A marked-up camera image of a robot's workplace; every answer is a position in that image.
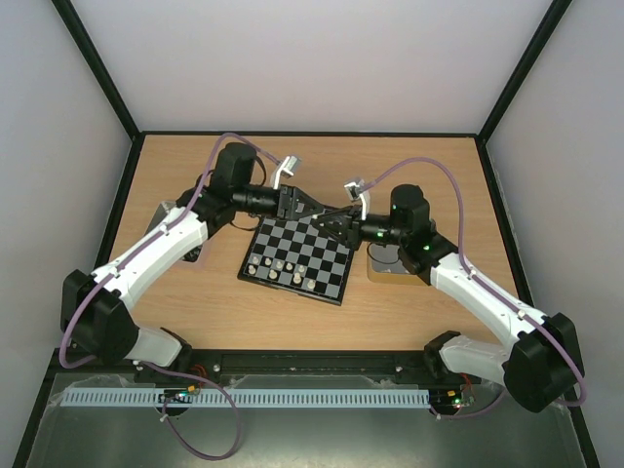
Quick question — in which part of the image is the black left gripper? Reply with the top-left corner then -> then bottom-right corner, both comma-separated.
235,185 -> 325,222

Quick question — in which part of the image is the gold tin of white pieces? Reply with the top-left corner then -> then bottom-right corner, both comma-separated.
367,243 -> 425,287

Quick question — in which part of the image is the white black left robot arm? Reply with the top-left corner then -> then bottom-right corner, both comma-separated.
58,136 -> 325,369

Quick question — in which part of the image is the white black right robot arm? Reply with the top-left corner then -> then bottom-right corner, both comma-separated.
312,184 -> 584,412

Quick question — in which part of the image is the black white chess board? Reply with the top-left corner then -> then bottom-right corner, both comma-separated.
237,217 -> 354,306

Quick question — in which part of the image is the silver tray of black pieces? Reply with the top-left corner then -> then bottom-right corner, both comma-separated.
144,200 -> 211,270

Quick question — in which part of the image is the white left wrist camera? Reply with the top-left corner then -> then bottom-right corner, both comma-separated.
270,155 -> 301,189

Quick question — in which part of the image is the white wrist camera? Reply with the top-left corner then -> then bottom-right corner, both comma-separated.
270,155 -> 301,189
343,177 -> 371,220

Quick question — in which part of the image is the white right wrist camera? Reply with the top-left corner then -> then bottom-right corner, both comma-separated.
343,177 -> 371,220

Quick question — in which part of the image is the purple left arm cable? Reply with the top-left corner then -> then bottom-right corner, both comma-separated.
58,132 -> 284,460

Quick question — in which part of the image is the black cage frame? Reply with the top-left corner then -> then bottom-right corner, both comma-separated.
13,1 -> 600,467

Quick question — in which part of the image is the light blue cable duct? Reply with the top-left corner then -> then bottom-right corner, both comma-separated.
60,388 -> 430,409

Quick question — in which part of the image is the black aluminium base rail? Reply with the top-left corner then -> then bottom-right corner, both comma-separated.
48,348 -> 566,386

